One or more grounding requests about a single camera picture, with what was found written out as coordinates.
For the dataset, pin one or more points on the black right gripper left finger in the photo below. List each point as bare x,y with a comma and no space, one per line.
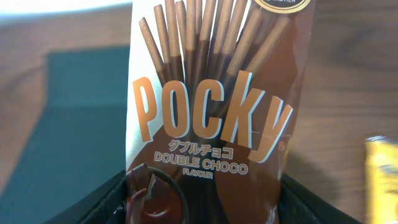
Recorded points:
106,204

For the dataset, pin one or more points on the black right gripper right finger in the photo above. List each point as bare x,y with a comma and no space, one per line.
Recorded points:
298,205

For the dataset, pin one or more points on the black storage box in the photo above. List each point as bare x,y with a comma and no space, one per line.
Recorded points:
79,142

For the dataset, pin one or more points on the yellow snack packet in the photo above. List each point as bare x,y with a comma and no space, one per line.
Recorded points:
381,180

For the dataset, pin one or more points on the brown Pocky chocolate box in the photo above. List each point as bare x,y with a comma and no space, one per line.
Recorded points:
213,97

